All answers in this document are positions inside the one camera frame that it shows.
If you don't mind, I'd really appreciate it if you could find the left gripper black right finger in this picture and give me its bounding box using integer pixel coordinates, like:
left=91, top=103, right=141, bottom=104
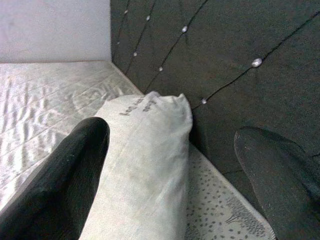
left=233, top=126, right=320, bottom=240

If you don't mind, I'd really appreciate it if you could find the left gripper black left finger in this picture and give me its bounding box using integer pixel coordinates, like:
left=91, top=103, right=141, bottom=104
left=0, top=116, right=111, bottom=240

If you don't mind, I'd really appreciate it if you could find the white pillow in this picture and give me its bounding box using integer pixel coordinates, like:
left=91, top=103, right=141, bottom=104
left=79, top=91, right=194, bottom=240

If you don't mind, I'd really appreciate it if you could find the white quilted mattress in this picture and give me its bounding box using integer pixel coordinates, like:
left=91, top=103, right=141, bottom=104
left=0, top=60, right=277, bottom=240

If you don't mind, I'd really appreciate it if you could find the black tufted headboard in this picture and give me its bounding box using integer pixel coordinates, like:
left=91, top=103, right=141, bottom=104
left=109, top=0, right=320, bottom=240

